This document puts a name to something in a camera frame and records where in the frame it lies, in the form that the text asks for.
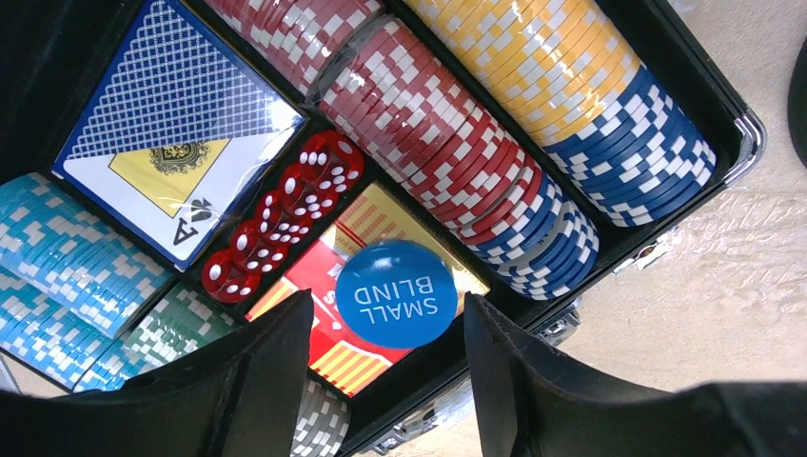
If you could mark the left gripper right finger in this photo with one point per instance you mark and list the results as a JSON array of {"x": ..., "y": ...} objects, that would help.
[{"x": 533, "y": 400}]

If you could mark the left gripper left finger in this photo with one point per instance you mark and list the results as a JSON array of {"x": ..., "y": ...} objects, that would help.
[{"x": 239, "y": 396}]

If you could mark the red die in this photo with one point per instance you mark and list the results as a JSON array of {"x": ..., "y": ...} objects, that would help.
[
  {"x": 251, "y": 253},
  {"x": 330, "y": 161},
  {"x": 302, "y": 199},
  {"x": 277, "y": 225},
  {"x": 224, "y": 281}
]

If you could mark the blue small blind button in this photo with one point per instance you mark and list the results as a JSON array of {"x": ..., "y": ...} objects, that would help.
[{"x": 397, "y": 294}]

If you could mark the black poker chip case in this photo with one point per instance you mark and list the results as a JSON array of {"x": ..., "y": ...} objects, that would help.
[{"x": 54, "y": 53}]

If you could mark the red texas card deck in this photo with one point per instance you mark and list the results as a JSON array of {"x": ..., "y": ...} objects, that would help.
[{"x": 340, "y": 356}]

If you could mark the light blue chip row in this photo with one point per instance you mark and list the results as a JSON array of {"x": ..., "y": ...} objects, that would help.
[
  {"x": 79, "y": 261},
  {"x": 51, "y": 339}
]

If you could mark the blue card deck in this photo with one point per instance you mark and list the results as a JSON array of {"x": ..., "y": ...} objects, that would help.
[{"x": 178, "y": 131}]

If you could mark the purple yellow chip row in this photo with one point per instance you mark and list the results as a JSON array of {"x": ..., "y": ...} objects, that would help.
[{"x": 567, "y": 76}]

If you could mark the red poker chip row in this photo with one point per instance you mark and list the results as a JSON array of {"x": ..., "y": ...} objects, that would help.
[{"x": 371, "y": 77}]

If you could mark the black microphone stand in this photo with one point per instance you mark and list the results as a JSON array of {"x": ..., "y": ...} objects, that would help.
[{"x": 796, "y": 106}]

